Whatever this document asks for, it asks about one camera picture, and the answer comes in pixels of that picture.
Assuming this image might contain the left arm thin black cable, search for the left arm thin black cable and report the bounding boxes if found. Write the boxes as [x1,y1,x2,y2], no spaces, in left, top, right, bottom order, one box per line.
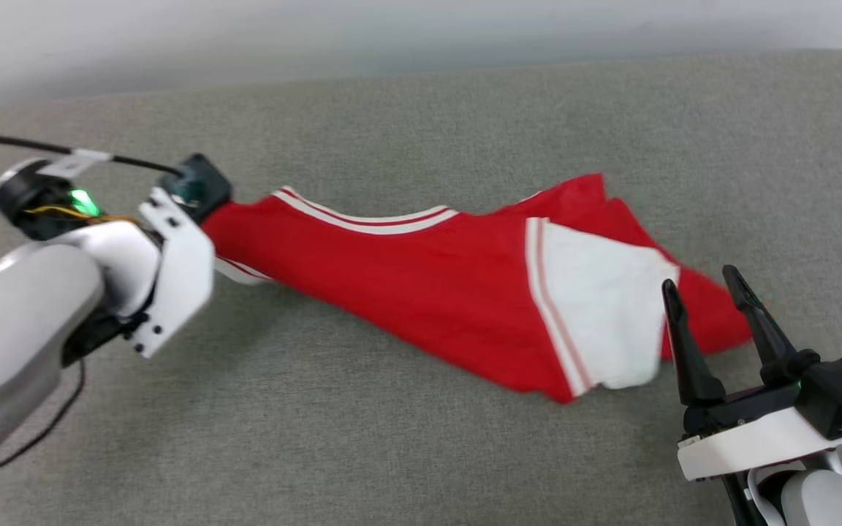
[0,358,87,501]

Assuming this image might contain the grey fabric sofa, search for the grey fabric sofa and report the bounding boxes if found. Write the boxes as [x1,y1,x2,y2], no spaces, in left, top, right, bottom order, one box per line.
[0,50,842,526]

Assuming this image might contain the red and white basketball jersey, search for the red and white basketball jersey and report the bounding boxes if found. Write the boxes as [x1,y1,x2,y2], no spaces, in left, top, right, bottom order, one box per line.
[200,172,754,404]

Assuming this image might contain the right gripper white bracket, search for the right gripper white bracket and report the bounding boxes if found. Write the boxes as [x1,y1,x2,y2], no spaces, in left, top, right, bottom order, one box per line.
[661,264,842,481]

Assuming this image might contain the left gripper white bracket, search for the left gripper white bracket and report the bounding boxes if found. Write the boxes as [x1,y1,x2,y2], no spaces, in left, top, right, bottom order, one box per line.
[132,188,216,359]

